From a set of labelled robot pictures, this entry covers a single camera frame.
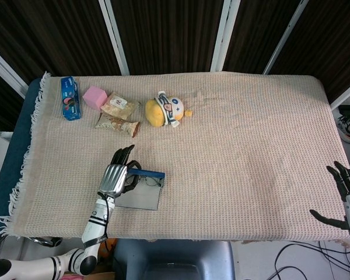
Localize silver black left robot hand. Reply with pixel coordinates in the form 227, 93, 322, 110
97, 144, 143, 202

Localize thin-framed eyeglasses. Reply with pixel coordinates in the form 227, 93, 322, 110
125, 174, 163, 189

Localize dark brown screen panel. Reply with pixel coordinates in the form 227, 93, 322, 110
269, 0, 350, 102
0, 0, 122, 85
110, 0, 225, 76
0, 65, 26, 132
223, 0, 300, 74

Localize white screen frame post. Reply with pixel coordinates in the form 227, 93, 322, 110
0, 43, 29, 91
210, 0, 242, 73
262, 0, 310, 75
98, 0, 131, 76
329, 84, 350, 111

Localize black floor cable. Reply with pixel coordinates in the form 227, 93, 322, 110
273, 240, 350, 280

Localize beige waffle blanket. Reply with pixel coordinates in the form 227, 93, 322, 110
0, 71, 350, 244

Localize chrome bar black knob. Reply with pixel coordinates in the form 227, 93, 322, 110
26, 236, 62, 248

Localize black white sneaker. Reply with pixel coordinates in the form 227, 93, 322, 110
337, 115, 350, 144

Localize yellow plush toy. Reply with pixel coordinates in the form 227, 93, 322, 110
145, 90, 193, 128

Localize orange plastic object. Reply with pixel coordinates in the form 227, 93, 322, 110
100, 238, 117, 259

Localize grey robot torso cover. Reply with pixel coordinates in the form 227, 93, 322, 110
112, 239, 236, 280

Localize brown snack packet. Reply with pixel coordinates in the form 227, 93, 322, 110
94, 113, 141, 138

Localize pink foam cube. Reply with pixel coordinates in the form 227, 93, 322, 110
82, 86, 108, 111

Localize teal padded table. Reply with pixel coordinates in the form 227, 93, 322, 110
0, 78, 47, 234

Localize clear snack bag red logo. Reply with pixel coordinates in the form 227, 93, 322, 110
100, 91, 141, 120

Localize blue cookie box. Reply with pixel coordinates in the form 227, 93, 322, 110
60, 76, 83, 121

